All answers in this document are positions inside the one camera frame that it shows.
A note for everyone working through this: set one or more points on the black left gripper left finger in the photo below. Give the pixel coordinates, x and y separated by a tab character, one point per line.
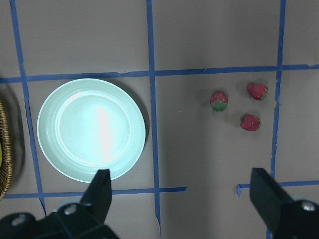
98	196

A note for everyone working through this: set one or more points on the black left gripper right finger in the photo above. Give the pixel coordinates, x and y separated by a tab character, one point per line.
268	198

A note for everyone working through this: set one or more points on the red strawberry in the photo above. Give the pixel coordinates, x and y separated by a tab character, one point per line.
250	123
257	91
219	101

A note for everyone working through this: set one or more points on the light green plate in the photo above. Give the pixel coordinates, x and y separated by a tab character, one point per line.
89	124

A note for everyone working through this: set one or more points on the brown wicker basket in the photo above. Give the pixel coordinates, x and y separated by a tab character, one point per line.
6	162

